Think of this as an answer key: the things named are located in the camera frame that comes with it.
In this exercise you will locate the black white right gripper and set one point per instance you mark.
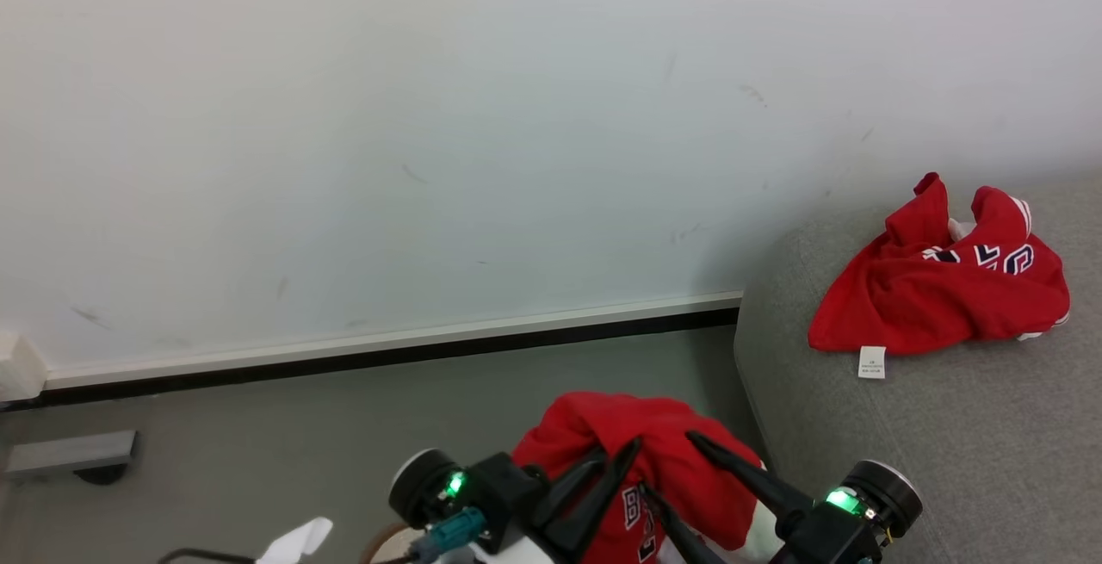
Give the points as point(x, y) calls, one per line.
point(839, 529)

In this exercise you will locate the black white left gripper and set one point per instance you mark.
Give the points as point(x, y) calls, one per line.
point(504, 486)

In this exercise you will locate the red jersey with white lettering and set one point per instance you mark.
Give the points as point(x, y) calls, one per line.
point(654, 426)

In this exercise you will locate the red jersey with care label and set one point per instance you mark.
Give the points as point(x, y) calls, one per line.
point(913, 306)

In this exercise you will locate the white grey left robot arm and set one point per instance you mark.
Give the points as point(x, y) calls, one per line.
point(525, 557)

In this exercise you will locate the grey fabric sofa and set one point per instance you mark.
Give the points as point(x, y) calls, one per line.
point(947, 452)

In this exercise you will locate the beige plastic laundry basket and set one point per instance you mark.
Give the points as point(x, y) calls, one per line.
point(383, 548)

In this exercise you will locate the white black skirting board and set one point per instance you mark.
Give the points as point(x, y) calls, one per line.
point(387, 349)

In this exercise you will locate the white paper tag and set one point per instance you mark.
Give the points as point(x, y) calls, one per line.
point(297, 541)

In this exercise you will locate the black caster wheel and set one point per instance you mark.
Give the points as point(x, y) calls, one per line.
point(100, 474)

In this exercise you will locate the grey metal frame foot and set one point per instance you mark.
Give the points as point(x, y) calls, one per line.
point(73, 450)

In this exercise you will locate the white wall socket box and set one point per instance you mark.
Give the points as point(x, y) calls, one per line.
point(19, 368)

